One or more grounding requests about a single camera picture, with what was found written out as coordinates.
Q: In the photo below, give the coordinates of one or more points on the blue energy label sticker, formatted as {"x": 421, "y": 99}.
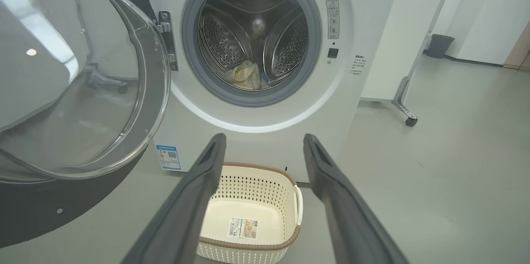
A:
{"x": 168, "y": 157}

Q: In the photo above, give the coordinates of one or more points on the white garment with blue patches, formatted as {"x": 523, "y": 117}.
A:
{"x": 258, "y": 82}

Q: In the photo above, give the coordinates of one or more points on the cream perforated basket brown rim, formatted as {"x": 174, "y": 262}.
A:
{"x": 248, "y": 189}

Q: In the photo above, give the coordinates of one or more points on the round white filter cover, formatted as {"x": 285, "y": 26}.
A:
{"x": 295, "y": 172}

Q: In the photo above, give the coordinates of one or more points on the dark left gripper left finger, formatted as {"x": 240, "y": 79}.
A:
{"x": 186, "y": 214}

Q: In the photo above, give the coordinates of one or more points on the dark grey trash bin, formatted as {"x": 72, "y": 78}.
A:
{"x": 439, "y": 46}

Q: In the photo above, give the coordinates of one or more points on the white product label sticker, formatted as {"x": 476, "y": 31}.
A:
{"x": 242, "y": 228}

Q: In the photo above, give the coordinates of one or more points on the grey warning label sticker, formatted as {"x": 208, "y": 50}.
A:
{"x": 332, "y": 20}

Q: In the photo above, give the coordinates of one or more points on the metal washer door hinge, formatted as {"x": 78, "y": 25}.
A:
{"x": 167, "y": 36}

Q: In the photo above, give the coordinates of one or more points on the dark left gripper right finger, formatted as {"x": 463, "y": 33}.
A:
{"x": 348, "y": 222}

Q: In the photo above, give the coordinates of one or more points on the metal partition leg with caster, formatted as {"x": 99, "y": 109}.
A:
{"x": 401, "y": 98}

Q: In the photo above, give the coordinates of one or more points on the round black glass washer door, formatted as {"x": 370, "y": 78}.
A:
{"x": 74, "y": 90}

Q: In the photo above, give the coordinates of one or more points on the grey rubber door gasket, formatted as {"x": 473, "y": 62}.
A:
{"x": 189, "y": 49}

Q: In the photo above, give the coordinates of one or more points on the white front-load washing machine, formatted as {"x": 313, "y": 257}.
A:
{"x": 256, "y": 119}

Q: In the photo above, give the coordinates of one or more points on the steel washing machine drum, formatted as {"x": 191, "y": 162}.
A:
{"x": 252, "y": 15}

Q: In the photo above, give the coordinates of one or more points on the small printed text label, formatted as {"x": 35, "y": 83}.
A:
{"x": 358, "y": 65}

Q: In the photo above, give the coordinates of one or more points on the white rolling partition panel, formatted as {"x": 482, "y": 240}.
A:
{"x": 405, "y": 28}

